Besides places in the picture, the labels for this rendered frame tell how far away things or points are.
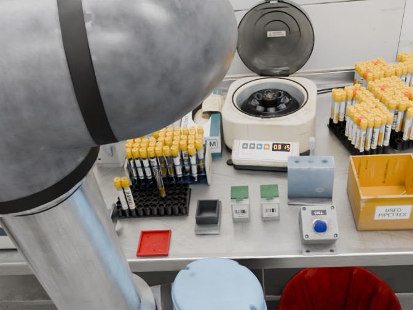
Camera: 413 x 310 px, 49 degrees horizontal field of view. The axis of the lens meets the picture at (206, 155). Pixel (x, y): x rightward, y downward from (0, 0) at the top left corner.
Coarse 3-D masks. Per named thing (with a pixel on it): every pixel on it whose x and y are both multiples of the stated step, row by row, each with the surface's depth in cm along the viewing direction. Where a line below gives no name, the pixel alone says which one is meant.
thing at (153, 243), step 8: (144, 232) 101; (152, 232) 101; (160, 232) 101; (168, 232) 100; (144, 240) 99; (152, 240) 99; (160, 240) 99; (168, 240) 98; (144, 248) 98; (152, 248) 97; (160, 248) 97; (168, 248) 97; (136, 256) 96
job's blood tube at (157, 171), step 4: (156, 172) 101; (156, 176) 102; (160, 176) 103; (156, 180) 103; (160, 180) 103; (160, 184) 104; (160, 188) 104; (160, 192) 105; (164, 192) 106; (160, 196) 106; (164, 196) 106
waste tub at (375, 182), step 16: (352, 160) 98; (368, 160) 99; (384, 160) 99; (400, 160) 98; (352, 176) 97; (368, 176) 102; (384, 176) 102; (400, 176) 101; (352, 192) 98; (368, 192) 102; (384, 192) 102; (400, 192) 101; (352, 208) 99; (368, 208) 91; (384, 208) 90; (400, 208) 90; (368, 224) 93; (384, 224) 93; (400, 224) 93
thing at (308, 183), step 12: (288, 156) 101; (300, 156) 101; (312, 156) 100; (324, 156) 100; (288, 168) 98; (300, 168) 98; (312, 168) 97; (324, 168) 97; (288, 180) 101; (300, 180) 100; (312, 180) 100; (324, 180) 99; (288, 192) 103; (300, 192) 102; (312, 192) 102; (324, 192) 101; (312, 204) 102; (324, 204) 102
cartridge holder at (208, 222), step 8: (200, 200) 102; (208, 200) 102; (216, 200) 102; (200, 208) 104; (208, 208) 103; (216, 208) 100; (200, 216) 99; (208, 216) 98; (216, 216) 98; (200, 224) 100; (208, 224) 99; (216, 224) 99; (200, 232) 99; (208, 232) 99; (216, 232) 98
